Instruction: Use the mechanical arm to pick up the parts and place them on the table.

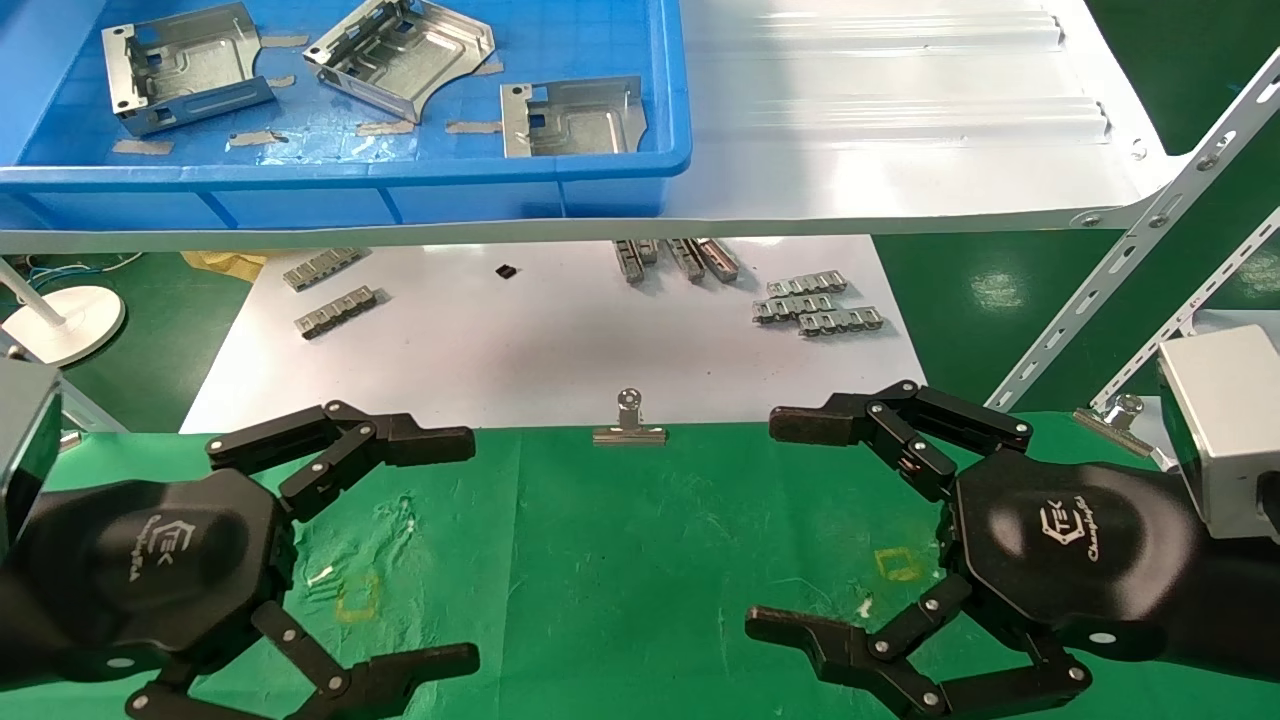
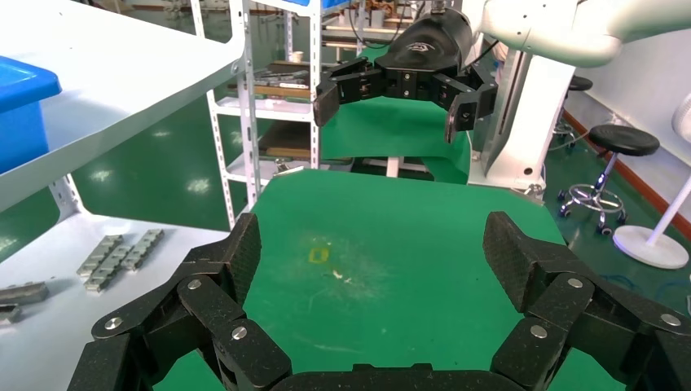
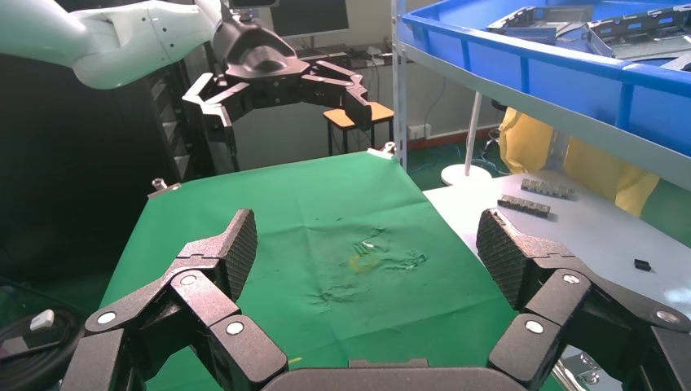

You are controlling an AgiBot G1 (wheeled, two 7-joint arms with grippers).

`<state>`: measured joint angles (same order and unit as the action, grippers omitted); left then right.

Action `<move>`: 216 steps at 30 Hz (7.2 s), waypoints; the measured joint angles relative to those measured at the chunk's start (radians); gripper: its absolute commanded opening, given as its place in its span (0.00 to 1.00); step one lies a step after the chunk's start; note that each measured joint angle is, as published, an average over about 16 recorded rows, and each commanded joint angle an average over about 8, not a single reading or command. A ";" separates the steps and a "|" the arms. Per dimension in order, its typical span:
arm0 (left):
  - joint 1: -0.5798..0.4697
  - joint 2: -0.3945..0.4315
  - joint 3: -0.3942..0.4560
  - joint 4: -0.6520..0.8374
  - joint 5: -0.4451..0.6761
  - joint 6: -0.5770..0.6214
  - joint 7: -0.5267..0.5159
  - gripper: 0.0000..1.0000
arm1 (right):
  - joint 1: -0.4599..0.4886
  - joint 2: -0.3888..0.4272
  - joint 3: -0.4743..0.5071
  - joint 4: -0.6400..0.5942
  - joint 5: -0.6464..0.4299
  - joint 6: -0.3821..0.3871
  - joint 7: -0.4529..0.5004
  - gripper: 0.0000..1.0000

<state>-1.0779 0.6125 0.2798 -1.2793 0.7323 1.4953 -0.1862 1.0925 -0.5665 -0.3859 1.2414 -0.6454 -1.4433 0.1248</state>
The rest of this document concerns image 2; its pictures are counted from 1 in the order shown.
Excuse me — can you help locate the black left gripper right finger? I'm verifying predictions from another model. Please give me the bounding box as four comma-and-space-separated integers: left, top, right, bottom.
482, 210, 691, 391

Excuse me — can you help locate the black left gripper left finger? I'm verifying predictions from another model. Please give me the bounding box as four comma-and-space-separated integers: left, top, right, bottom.
67, 212, 293, 391

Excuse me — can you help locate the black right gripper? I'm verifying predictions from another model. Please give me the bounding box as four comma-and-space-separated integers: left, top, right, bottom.
313, 7, 499, 144

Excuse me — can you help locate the smooth green table mat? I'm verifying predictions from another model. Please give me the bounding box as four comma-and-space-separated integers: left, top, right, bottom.
321, 46, 472, 186

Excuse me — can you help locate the wooden workbench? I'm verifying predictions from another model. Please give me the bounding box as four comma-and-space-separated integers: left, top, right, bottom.
323, 11, 416, 52

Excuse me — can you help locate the grey metal comb clip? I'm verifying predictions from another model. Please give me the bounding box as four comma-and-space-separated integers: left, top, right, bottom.
75, 235, 124, 278
119, 229, 165, 272
83, 245, 134, 293

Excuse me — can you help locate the white robot torso column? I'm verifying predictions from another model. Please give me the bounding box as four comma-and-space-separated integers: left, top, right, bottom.
469, 51, 576, 190

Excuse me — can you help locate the blue storage box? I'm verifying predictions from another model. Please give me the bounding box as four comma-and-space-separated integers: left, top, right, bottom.
280, 0, 358, 15

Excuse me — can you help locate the grey metal bar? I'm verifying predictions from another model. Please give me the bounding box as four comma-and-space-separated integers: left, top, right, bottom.
252, 67, 311, 90

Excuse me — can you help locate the brown wooden board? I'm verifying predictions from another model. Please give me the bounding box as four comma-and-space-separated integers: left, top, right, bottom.
227, 60, 313, 101
257, 121, 315, 161

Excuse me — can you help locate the white rack with wooden boards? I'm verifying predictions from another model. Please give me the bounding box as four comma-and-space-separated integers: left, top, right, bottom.
190, 0, 325, 231

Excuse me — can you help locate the scratched green table mat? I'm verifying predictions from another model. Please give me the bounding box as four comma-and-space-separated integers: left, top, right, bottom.
153, 168, 627, 391

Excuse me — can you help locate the white metal shelf board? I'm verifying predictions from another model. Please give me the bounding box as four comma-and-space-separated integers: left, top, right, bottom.
0, 0, 245, 213
0, 213, 233, 391

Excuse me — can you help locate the black round rolling stool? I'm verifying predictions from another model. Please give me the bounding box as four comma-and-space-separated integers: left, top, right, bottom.
551, 75, 594, 151
556, 124, 661, 237

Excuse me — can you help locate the blue plastic bin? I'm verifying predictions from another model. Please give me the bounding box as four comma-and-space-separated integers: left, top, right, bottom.
0, 55, 63, 175

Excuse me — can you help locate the white perforated rack post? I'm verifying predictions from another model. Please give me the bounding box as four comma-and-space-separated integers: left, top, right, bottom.
229, 0, 264, 217
49, 174, 85, 217

